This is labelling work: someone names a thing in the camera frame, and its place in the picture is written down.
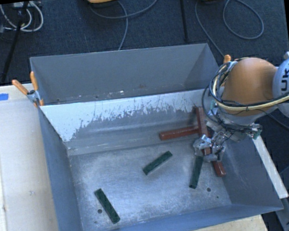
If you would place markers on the grey metal bin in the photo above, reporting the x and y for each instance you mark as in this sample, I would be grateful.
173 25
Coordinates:
132 182

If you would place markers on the pale wood board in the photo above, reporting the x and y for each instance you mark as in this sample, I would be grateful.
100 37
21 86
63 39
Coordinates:
24 167

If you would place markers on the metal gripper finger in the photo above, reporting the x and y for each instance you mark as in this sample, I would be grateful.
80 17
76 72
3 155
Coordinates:
218 147
202 144

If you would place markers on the dark green flat block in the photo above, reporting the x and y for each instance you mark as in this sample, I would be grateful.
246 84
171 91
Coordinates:
157 162
196 171
107 205

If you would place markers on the red-brown flat block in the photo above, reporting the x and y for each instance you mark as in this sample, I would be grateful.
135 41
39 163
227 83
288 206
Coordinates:
201 120
178 133

